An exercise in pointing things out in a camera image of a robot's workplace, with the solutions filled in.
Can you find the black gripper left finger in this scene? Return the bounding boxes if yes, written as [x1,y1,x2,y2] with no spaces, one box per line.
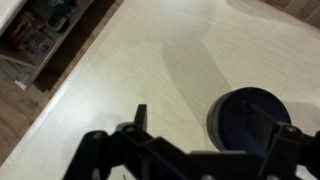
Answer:
[62,103,161,180]

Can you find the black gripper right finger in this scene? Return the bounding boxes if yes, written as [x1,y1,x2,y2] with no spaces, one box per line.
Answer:
[247,105,320,180]

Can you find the low shelf with items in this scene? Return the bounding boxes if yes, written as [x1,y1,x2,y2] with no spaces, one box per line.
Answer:
[0,0,94,90]

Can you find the black jar lid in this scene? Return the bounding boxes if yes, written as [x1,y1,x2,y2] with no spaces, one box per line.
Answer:
[206,87,291,156]

